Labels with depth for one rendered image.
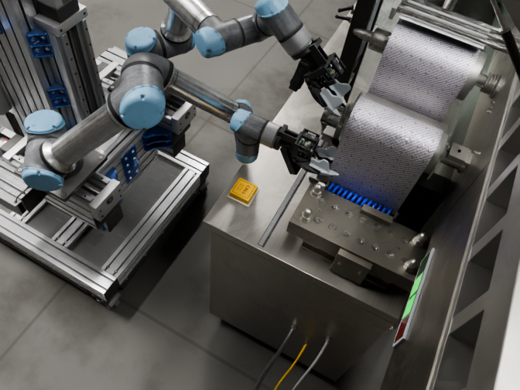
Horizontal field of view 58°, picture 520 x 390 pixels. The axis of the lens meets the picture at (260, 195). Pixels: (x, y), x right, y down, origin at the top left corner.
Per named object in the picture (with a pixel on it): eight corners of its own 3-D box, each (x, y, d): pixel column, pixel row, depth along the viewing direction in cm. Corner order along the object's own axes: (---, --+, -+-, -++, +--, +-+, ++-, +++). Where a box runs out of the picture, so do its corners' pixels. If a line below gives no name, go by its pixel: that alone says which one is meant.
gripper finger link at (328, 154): (347, 155, 136) (317, 146, 137) (343, 168, 141) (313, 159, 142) (350, 148, 137) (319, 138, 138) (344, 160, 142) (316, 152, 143)
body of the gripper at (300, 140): (312, 152, 133) (275, 135, 135) (306, 170, 140) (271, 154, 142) (323, 135, 137) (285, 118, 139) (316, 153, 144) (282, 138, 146)
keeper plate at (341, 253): (331, 265, 142) (340, 248, 133) (361, 279, 140) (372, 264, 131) (328, 271, 140) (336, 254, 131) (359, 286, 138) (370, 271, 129)
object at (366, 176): (326, 179, 146) (340, 141, 130) (396, 212, 141) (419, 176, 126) (325, 181, 145) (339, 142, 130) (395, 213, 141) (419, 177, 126)
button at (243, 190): (239, 181, 157) (239, 176, 155) (257, 189, 156) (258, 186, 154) (228, 196, 153) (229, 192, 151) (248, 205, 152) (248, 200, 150)
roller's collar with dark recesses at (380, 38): (372, 41, 141) (379, 22, 136) (391, 48, 140) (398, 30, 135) (365, 52, 138) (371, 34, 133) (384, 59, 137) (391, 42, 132)
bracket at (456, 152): (450, 145, 124) (453, 140, 123) (471, 154, 123) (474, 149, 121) (446, 158, 121) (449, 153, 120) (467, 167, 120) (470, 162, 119)
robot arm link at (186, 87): (113, 54, 135) (237, 119, 167) (112, 80, 130) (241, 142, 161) (134, 27, 129) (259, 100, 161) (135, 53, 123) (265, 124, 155)
